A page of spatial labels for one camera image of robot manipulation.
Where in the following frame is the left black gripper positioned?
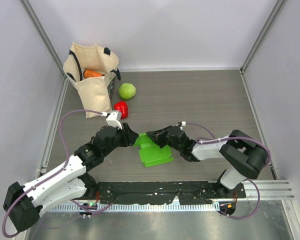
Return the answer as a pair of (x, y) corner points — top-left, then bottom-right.
(103, 122), (139, 156)

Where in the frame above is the green paper box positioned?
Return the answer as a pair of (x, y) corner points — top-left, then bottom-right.
(133, 133), (174, 168)

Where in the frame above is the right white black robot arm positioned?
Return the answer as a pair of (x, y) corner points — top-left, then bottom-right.
(146, 126), (271, 198)

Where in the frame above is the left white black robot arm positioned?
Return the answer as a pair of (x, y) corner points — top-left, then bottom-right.
(2, 123), (139, 238)

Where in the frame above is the red bell pepper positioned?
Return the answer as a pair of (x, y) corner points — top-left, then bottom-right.
(114, 101), (129, 119)

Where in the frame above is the green cabbage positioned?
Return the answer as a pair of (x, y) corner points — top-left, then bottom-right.
(118, 83), (137, 100)

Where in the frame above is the beige canvas tote bag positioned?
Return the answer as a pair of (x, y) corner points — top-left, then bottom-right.
(63, 43), (121, 112)

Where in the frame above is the orange carrot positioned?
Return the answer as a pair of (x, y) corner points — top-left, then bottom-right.
(83, 69), (104, 78)

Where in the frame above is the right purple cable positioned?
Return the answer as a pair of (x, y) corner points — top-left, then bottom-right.
(182, 121), (272, 221)

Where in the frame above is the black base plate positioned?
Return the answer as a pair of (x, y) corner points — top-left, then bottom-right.
(67, 180), (247, 205)

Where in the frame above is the white slotted cable duct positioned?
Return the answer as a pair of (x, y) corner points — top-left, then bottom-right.
(49, 201), (220, 214)

